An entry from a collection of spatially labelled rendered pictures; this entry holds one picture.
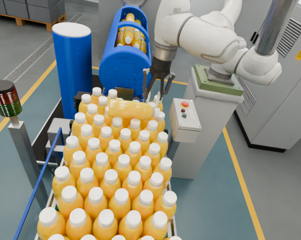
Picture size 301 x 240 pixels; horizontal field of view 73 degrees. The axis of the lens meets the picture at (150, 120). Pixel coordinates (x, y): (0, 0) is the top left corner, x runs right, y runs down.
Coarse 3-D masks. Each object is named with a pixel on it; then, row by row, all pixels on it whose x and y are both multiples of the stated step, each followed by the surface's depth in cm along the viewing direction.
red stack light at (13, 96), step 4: (8, 92) 59; (12, 92) 60; (16, 92) 62; (0, 96) 58; (4, 96) 59; (8, 96) 59; (12, 96) 60; (16, 96) 62; (0, 100) 59; (4, 100) 59; (8, 100) 60; (12, 100) 61; (0, 104) 60; (4, 104) 60
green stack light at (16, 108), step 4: (16, 100) 63; (8, 104) 61; (12, 104) 62; (16, 104) 63; (20, 104) 66; (0, 108) 61; (4, 108) 61; (8, 108) 62; (12, 108) 62; (16, 108) 63; (20, 108) 65; (0, 112) 62; (4, 112) 62; (8, 112) 62; (12, 112) 63; (16, 112) 64; (4, 116) 63; (8, 116) 63; (12, 116) 64
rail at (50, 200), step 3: (63, 159) 77; (63, 162) 76; (60, 165) 75; (63, 165) 77; (51, 192) 67; (51, 195) 66; (51, 198) 66; (48, 201) 64; (51, 201) 66; (48, 204) 64; (51, 204) 66; (36, 234) 57; (36, 237) 57; (39, 237) 58
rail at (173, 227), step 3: (165, 156) 87; (168, 183) 77; (168, 186) 77; (168, 189) 76; (174, 216) 68; (171, 219) 68; (174, 219) 68; (171, 222) 68; (174, 222) 67; (171, 225) 68; (174, 225) 66; (171, 228) 67; (174, 228) 65; (171, 231) 67; (174, 231) 65; (174, 234) 64
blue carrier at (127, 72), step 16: (144, 16) 162; (112, 32) 124; (144, 32) 131; (112, 48) 103; (128, 48) 100; (112, 64) 102; (128, 64) 102; (144, 64) 103; (112, 80) 108; (128, 80) 109
